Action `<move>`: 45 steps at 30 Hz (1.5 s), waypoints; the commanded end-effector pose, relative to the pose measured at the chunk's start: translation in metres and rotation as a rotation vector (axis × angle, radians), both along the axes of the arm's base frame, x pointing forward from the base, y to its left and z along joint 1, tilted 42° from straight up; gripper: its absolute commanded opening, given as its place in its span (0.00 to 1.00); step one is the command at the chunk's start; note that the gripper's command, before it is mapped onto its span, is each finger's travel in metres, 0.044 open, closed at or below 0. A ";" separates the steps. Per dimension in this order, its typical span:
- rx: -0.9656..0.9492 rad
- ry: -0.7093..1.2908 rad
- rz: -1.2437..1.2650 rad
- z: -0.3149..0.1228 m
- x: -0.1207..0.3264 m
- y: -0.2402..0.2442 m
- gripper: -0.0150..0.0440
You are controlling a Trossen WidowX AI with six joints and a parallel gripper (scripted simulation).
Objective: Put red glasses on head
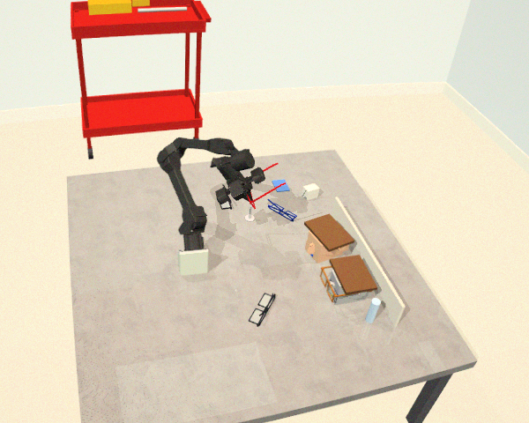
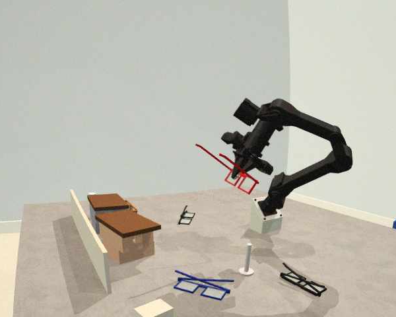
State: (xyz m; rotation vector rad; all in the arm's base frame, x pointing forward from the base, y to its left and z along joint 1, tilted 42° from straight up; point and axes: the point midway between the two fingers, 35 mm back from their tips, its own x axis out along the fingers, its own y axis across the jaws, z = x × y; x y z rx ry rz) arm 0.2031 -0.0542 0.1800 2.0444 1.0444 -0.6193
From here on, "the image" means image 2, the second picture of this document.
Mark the black rectangular glasses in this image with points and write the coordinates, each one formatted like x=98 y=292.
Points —
x=296 y=279

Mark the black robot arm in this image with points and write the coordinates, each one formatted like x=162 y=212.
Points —
x=273 y=116

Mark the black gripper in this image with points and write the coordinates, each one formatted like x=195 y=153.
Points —
x=247 y=153

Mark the cream flat panel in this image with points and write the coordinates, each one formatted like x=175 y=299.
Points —
x=96 y=250

